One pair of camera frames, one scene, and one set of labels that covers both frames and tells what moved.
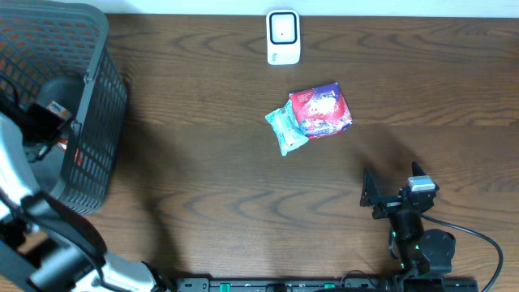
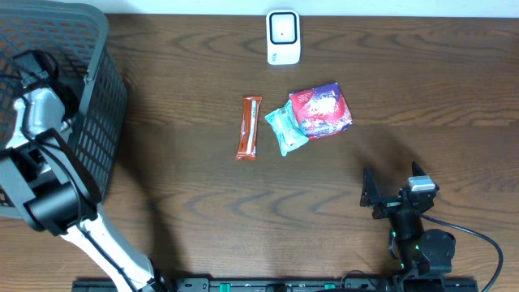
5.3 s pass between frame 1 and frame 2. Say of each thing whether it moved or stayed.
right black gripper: stayed
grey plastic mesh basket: stayed
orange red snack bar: moved
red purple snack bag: stayed
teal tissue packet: stayed
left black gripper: moved
